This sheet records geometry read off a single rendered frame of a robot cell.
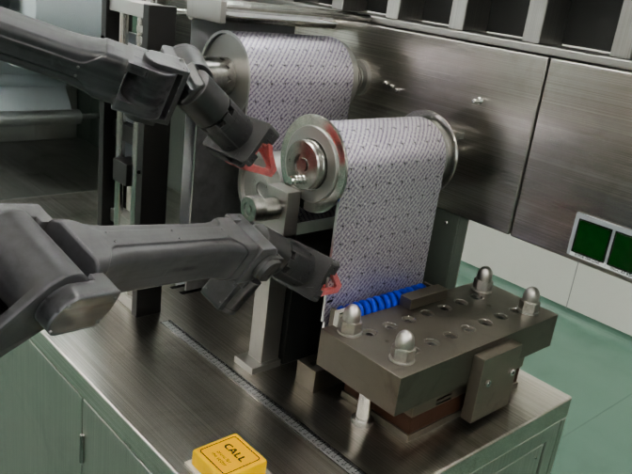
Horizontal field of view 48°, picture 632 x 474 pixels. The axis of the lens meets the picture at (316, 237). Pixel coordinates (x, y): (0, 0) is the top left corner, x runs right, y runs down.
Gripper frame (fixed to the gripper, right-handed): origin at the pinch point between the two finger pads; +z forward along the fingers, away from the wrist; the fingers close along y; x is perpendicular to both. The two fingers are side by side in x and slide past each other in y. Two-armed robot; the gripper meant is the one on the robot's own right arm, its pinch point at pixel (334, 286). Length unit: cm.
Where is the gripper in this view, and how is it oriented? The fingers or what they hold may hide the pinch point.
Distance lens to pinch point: 111.2
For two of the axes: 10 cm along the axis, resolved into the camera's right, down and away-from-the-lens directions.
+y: 6.6, 3.3, -6.8
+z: 5.8, 3.5, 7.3
